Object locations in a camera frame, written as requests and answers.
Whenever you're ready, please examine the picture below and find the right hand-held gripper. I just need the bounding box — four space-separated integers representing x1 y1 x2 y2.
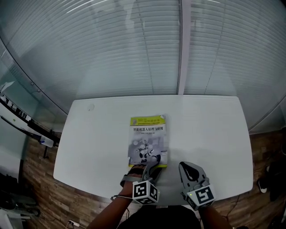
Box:
178 161 217 212

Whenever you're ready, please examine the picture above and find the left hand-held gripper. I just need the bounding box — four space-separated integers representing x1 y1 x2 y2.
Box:
120 154 163 205

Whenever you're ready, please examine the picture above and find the yellow and white book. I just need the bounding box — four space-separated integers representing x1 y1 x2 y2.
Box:
127 114 169 169

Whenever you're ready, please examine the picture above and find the person's right forearm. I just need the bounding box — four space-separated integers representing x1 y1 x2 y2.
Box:
198 204 233 229

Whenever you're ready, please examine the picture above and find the person's left forearm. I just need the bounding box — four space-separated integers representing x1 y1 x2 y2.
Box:
85 180 135 229

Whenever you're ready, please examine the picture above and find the person's black shirt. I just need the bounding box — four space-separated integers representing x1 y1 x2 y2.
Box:
120 204 202 229

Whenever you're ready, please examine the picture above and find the wide white window blind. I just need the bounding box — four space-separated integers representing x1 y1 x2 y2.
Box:
4 0 182 96

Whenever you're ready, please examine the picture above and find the grey chair base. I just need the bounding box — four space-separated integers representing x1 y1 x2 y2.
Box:
0 189 42 222

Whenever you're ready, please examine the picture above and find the narrow white window blind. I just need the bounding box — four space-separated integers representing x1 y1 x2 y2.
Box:
183 0 286 96

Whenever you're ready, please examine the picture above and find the thin wrist strap cord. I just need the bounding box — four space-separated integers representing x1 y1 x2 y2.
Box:
110 195 133 201

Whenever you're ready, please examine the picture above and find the thin black floor cable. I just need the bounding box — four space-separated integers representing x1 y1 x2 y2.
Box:
223 194 241 225

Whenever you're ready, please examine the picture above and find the white window frame post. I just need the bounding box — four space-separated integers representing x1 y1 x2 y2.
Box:
177 0 192 96

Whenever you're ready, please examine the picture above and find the whiteboard with black frame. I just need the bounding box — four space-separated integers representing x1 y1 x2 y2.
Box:
0 89 61 160

